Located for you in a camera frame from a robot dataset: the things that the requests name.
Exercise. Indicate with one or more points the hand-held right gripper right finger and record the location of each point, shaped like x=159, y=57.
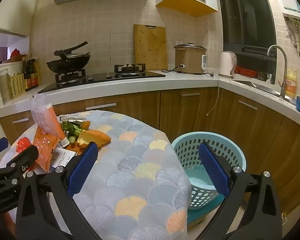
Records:
x=213, y=170

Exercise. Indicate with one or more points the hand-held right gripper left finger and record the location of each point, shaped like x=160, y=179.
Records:
x=82, y=170

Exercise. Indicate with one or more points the red plastic wrapper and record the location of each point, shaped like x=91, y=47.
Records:
x=22, y=145

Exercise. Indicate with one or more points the light blue plastic basket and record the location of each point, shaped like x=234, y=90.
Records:
x=198, y=183

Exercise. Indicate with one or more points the orange foil wrapper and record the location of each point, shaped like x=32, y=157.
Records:
x=43, y=150

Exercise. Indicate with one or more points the green vegetable scraps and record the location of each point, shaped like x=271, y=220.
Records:
x=71, y=130

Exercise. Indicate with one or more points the orange printed packet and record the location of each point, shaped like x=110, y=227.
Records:
x=53, y=120

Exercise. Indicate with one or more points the orange sweet potato piece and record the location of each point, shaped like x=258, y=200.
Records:
x=95, y=136

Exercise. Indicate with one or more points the teal stool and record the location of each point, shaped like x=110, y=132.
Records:
x=202, y=215

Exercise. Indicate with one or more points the steel thermos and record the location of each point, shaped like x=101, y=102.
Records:
x=5, y=87

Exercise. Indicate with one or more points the fan-patterned tablecloth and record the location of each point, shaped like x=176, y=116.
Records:
x=140, y=155

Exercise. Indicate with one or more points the yellow plastic basket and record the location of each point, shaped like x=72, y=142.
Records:
x=16, y=85

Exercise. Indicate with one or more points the wooden base cabinet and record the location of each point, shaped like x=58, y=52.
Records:
x=185, y=110

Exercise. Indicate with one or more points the dark sauce bottle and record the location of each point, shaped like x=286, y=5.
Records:
x=27, y=80
x=35, y=77

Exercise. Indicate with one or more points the red bag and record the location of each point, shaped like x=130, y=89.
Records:
x=15, y=53

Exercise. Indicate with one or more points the steel sink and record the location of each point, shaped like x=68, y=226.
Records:
x=262, y=87

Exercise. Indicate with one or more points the black gas stove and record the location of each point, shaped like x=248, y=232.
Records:
x=102, y=76

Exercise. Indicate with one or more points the black wok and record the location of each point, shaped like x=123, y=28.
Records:
x=67, y=66

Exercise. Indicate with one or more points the red tray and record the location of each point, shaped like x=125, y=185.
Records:
x=245, y=70

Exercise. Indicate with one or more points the white electric kettle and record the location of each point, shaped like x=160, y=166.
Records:
x=226, y=65

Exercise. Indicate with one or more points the glass cup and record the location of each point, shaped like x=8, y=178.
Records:
x=269, y=78

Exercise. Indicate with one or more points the brown rice cooker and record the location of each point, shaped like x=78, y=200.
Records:
x=187, y=60

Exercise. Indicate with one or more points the yellow detergent bottle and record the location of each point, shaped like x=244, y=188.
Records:
x=291, y=85

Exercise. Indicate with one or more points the wooden cutting board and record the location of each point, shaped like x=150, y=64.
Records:
x=150, y=47

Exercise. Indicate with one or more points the steel faucet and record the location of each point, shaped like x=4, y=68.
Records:
x=276, y=46

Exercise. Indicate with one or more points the dark window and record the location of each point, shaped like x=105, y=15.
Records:
x=245, y=17

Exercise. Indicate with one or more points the wall utensil rack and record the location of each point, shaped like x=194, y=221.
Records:
x=296, y=27

